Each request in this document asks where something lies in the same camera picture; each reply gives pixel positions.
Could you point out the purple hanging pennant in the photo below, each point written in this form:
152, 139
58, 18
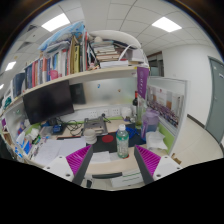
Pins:
142, 79

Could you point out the white crumpled tissue paper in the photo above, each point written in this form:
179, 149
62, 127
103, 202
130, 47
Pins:
155, 140

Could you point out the stack of books on shelf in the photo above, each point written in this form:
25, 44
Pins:
109, 54

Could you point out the blue plastic bag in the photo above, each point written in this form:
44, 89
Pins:
64, 34

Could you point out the red round coaster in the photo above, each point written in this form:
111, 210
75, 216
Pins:
107, 138

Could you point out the row of upright books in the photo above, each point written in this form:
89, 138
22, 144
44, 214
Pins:
59, 60

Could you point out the white curved helmet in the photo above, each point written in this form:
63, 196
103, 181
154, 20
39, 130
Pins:
117, 36

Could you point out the grey door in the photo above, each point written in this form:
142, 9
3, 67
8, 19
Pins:
215, 120

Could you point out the white round cup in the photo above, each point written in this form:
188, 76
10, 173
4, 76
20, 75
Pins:
90, 136

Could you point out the white wooden shelf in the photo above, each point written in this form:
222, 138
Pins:
93, 75

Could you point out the white paper sheets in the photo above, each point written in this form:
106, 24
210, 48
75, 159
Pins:
53, 148

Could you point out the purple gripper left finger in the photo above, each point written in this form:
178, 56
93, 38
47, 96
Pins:
78, 162

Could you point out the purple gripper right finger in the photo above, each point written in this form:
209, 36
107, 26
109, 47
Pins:
147, 162

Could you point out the grey metal laptop stand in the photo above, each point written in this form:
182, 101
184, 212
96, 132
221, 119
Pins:
97, 124

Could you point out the black desk mat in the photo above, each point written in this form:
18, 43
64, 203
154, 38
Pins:
134, 139

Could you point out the purple lidded water pitcher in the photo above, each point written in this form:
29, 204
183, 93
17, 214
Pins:
150, 121

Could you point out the clear plastic water bottle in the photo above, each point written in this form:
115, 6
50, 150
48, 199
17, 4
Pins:
122, 139

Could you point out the dark wine bottle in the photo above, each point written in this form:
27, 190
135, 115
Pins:
135, 104

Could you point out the black computer monitor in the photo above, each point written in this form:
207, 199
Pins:
48, 102

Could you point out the group photo poster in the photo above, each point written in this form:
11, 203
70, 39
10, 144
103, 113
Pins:
167, 103

